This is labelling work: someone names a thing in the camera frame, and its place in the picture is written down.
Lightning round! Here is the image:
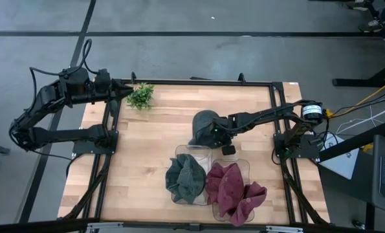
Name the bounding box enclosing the person's shoe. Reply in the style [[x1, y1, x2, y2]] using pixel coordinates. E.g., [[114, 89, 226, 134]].
[[358, 18, 384, 33], [346, 0, 376, 13]]

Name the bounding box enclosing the black aluminium table frame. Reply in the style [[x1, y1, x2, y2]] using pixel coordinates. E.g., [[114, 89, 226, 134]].
[[58, 71, 331, 233]]

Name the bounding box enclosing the silver metal bracket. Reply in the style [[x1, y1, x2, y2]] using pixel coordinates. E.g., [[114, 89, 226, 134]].
[[265, 225, 303, 233], [86, 221, 124, 233]]

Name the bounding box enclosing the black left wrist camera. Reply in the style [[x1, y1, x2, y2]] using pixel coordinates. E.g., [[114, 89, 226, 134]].
[[60, 66, 90, 98]]

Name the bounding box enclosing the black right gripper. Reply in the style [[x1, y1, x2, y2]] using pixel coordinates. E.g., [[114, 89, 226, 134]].
[[210, 116, 242, 156]]

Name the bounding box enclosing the small green potted plant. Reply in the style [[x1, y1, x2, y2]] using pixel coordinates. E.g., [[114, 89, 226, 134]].
[[125, 82, 156, 111]]

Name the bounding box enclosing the black desk leg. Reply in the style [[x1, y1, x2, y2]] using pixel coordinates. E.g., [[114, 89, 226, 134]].
[[332, 63, 385, 88]]

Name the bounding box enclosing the black left wrist camera cable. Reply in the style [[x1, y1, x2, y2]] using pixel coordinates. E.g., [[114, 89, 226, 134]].
[[28, 38, 93, 108]]

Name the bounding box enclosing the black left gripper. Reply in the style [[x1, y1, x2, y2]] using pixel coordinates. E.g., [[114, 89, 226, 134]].
[[87, 68, 135, 103]]

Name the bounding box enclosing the white cable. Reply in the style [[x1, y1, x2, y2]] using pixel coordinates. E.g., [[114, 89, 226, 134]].
[[336, 102, 385, 135]]

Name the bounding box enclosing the white laptop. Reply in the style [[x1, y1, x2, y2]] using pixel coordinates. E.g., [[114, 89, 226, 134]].
[[319, 133, 361, 181]]

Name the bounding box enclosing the clear plastic bin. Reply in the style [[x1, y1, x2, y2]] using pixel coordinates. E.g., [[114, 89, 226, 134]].
[[211, 157, 256, 223], [171, 144, 214, 206]]

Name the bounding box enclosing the yellow cable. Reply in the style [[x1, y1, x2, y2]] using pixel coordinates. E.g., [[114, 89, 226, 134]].
[[327, 82, 385, 117]]

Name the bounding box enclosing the black desk bar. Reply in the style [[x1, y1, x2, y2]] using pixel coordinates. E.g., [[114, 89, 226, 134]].
[[318, 122, 385, 162]]

